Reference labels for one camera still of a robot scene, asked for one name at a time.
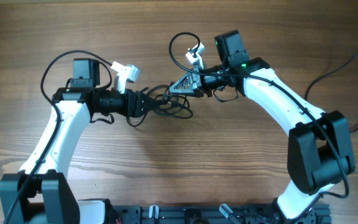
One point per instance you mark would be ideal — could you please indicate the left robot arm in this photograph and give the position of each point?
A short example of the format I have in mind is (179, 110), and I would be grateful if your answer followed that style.
(39, 192)

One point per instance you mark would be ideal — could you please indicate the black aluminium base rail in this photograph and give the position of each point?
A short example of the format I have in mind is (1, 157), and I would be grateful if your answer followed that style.
(248, 214)

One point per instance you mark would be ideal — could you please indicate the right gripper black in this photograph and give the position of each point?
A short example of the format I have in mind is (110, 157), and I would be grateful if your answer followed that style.
(195, 83)

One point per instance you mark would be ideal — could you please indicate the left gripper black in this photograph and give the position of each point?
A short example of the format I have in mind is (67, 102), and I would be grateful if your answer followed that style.
(140, 98)

